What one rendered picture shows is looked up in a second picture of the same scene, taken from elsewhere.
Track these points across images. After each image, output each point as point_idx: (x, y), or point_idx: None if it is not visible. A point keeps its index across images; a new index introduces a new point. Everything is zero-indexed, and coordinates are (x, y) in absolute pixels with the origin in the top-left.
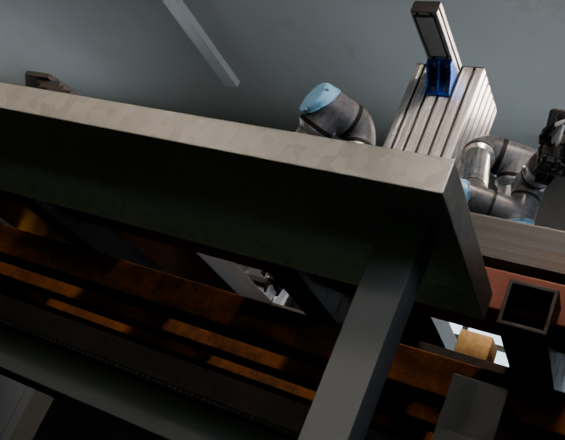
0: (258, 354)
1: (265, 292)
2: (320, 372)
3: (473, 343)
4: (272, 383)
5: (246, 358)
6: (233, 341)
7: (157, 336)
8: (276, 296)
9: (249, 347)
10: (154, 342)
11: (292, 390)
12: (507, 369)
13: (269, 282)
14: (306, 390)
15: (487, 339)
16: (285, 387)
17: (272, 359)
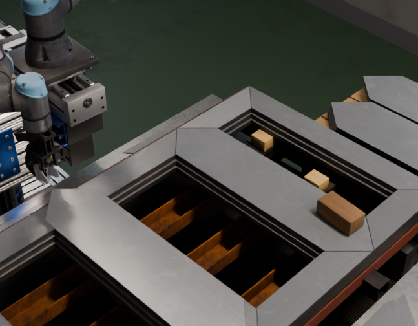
0: (227, 262)
1: (42, 173)
2: (254, 240)
3: (323, 186)
4: (167, 238)
5: (222, 268)
6: (213, 271)
7: (88, 289)
8: (56, 171)
9: (221, 264)
10: (88, 293)
11: (178, 229)
12: (336, 184)
13: (31, 162)
14: (184, 224)
15: (327, 180)
16: (174, 232)
17: (233, 257)
